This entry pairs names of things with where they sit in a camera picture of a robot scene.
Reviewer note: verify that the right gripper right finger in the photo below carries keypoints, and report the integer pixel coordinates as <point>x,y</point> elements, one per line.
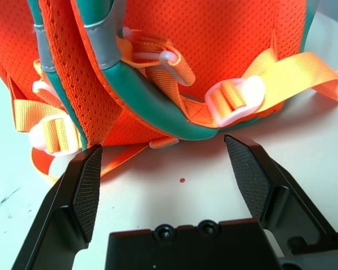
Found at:
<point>270,182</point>

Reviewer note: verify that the orange teal backpack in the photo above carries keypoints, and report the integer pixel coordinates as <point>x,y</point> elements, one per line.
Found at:
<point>219,42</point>

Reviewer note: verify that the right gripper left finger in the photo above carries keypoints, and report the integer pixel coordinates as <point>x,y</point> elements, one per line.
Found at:
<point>59,225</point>

